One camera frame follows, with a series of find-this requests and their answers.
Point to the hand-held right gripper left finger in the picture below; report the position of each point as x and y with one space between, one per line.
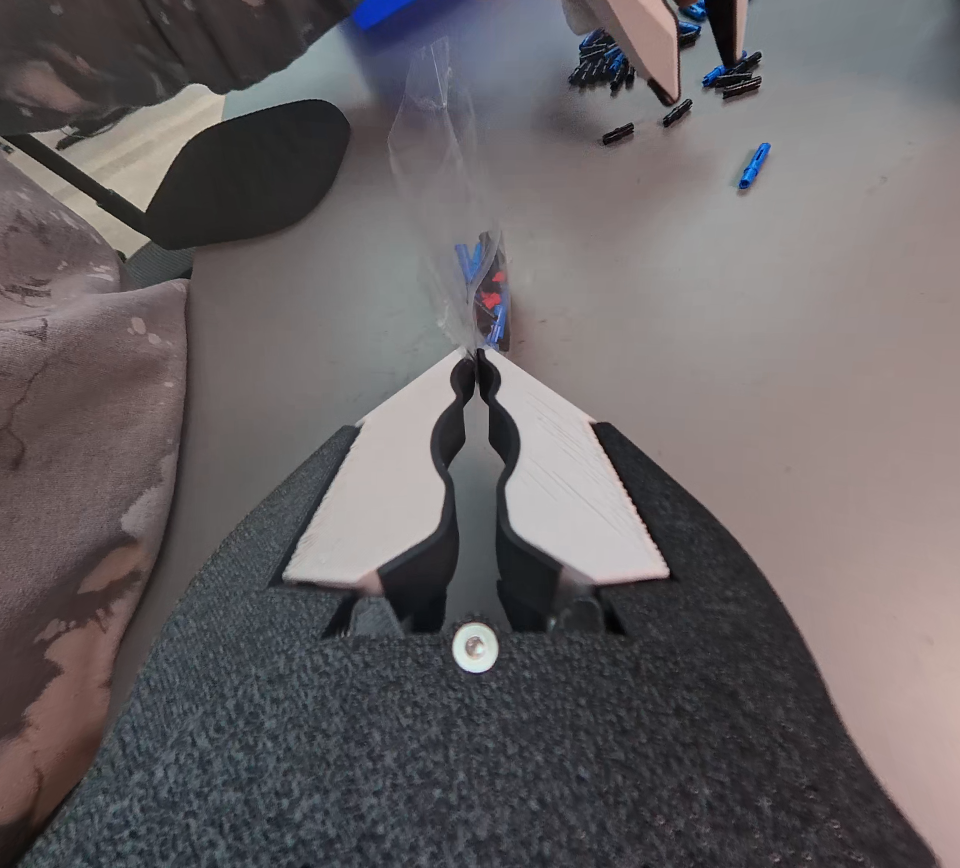
375 500

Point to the pile of toy pins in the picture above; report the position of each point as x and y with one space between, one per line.
600 62

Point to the black chair armrest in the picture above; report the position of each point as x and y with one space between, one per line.
247 170

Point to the blue toy pin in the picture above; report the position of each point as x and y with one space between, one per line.
754 165

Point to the small clear plastic bag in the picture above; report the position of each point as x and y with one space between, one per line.
442 170

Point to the black chair seat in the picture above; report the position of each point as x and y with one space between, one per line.
157 266

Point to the black toy pin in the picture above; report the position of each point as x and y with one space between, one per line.
619 133
677 112

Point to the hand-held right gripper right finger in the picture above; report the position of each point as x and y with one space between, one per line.
577 500

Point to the person's camouflage clothing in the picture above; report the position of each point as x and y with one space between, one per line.
75 433

